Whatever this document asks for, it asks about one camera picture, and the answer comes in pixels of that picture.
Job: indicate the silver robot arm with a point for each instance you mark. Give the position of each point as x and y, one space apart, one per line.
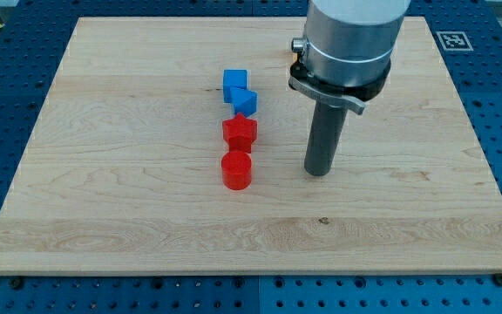
343 55

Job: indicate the red cylinder block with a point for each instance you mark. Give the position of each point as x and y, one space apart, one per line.
236 167

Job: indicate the red star block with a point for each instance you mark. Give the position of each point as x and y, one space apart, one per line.
240 133

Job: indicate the blue triangular block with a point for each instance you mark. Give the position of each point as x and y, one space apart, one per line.
243 101

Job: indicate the blue cube block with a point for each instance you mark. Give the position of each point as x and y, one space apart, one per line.
233 78

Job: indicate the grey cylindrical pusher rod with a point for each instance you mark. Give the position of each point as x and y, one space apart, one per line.
326 129

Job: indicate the light wooden board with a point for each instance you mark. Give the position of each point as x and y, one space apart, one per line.
122 172

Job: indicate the black white fiducial marker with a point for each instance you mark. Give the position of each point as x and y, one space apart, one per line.
454 41

